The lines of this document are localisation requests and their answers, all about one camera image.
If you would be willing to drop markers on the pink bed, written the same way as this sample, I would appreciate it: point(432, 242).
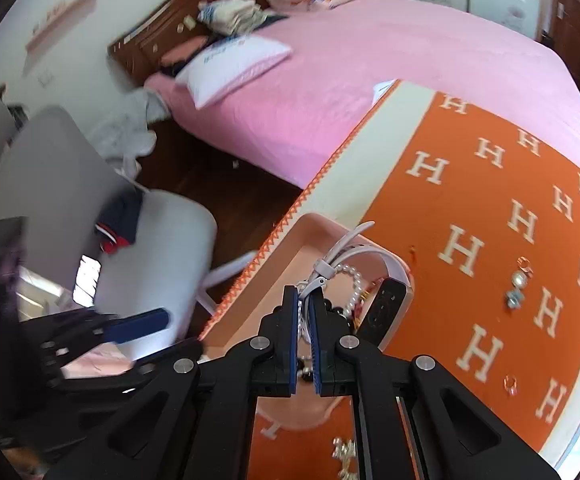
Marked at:
point(370, 60)

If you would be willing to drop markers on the pink rectangular box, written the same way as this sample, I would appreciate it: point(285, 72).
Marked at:
point(290, 255)

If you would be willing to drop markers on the pink wall shelf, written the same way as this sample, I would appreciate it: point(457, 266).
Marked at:
point(60, 17)

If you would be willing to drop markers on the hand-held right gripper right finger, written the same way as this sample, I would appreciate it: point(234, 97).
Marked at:
point(317, 345)

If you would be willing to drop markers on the white plastic bag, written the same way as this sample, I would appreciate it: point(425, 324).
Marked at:
point(125, 125)

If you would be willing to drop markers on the orange letter-print blanket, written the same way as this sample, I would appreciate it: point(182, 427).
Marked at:
point(470, 200)

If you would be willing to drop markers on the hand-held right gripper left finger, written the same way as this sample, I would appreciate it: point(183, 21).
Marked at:
point(292, 340)

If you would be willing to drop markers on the stack of folded clothes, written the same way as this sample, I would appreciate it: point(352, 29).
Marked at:
point(230, 12)

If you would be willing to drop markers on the white paper sheet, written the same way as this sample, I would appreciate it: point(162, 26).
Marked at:
point(382, 91)

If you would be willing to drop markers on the dark wooden headboard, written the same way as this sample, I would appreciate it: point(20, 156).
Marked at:
point(155, 45)

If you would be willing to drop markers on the navy and red garment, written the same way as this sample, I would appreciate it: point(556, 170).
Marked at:
point(120, 220)

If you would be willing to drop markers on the white chair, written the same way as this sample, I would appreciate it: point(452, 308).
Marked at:
point(170, 230)

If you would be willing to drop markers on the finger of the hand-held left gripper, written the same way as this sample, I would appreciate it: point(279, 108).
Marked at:
point(135, 325)
point(100, 372)

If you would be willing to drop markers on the silver rhinestone hair comb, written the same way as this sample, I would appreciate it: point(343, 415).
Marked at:
point(345, 452)

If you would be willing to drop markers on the pink cloth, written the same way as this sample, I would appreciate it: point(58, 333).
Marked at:
point(185, 49)

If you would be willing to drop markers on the white pillow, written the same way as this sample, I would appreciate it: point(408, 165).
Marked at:
point(230, 67)

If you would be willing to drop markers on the smartphone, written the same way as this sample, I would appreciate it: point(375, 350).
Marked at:
point(87, 275)

